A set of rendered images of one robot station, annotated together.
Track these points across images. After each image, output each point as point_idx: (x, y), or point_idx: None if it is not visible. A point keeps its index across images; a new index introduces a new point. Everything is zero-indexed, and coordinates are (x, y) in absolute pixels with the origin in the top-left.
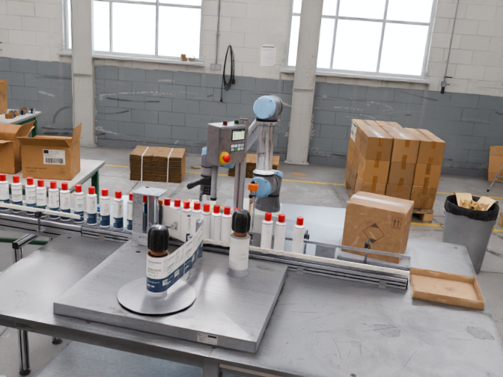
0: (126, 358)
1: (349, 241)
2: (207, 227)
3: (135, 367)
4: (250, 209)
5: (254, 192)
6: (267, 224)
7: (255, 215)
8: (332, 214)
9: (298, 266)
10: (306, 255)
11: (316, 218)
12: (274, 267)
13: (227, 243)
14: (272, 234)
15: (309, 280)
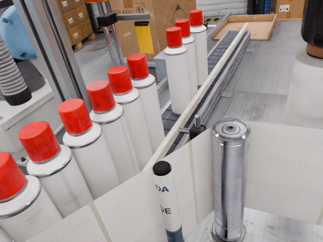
0: None
1: (164, 44)
2: (114, 165)
3: None
4: (115, 56)
5: (26, 50)
6: (187, 51)
7: (43, 102)
8: (41, 68)
9: (220, 88)
10: (218, 66)
11: (45, 78)
12: (249, 102)
13: (163, 150)
14: (166, 76)
15: (249, 88)
